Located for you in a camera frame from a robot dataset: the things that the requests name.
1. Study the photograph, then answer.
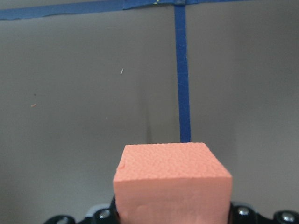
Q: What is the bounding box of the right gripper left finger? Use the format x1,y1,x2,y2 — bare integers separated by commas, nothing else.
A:
44,210,119,224

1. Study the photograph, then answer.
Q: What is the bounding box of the orange foam cube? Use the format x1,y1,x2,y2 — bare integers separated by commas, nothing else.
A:
113,143,233,224

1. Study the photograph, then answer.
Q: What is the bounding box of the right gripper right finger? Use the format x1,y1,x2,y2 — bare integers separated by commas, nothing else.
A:
228,202,299,224

